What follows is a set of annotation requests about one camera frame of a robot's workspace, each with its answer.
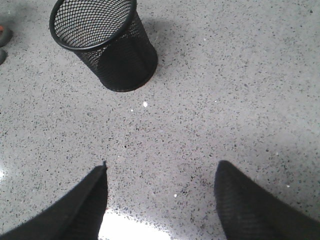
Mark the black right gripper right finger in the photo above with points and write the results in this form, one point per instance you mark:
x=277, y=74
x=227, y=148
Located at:
x=249, y=212

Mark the grey orange scissors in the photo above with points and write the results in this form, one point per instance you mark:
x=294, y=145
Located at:
x=6, y=35

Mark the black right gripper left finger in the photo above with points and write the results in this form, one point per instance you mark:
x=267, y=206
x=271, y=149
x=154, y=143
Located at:
x=76, y=216

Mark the black mesh pen bucket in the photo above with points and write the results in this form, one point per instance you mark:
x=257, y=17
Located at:
x=109, y=38

